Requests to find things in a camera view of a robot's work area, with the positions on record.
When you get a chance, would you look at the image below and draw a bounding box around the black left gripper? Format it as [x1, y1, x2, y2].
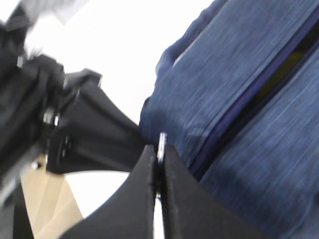
[0, 51, 145, 174]

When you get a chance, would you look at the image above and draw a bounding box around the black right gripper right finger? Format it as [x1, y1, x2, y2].
[160, 146, 266, 239]

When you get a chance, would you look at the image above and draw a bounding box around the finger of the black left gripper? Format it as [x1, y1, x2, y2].
[46, 150, 141, 174]

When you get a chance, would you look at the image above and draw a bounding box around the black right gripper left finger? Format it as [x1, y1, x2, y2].
[61, 145, 157, 239]

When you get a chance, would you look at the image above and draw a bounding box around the silver zipper pull ring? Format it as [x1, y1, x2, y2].
[156, 131, 167, 165]

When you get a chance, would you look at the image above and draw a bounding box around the dark navy lunch bag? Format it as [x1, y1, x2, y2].
[139, 0, 319, 239]

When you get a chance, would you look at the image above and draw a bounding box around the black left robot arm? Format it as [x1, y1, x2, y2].
[0, 4, 145, 178]

